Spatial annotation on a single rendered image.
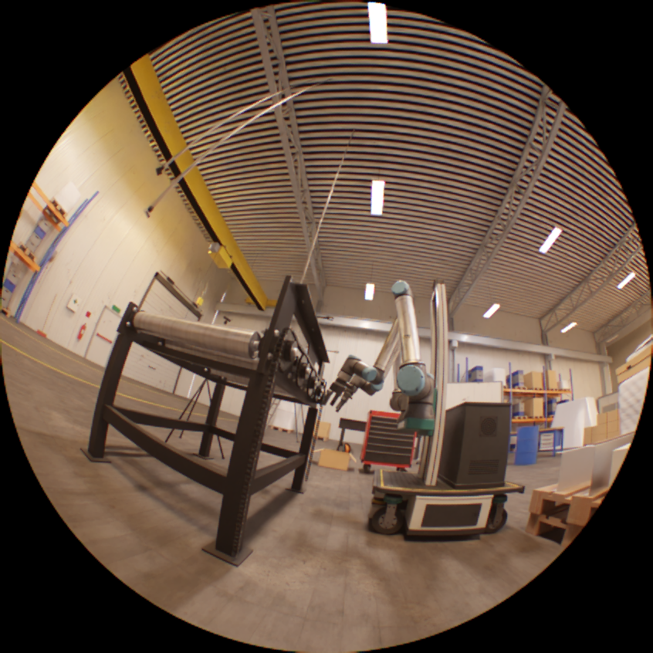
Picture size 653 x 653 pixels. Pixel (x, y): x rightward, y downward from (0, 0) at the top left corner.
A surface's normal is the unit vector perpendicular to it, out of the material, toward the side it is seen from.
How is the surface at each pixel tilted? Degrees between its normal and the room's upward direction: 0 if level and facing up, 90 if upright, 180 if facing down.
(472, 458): 90
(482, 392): 90
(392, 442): 90
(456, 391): 90
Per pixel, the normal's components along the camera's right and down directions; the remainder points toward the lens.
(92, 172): 0.98, 0.13
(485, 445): -0.21, -0.44
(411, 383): -0.59, -0.36
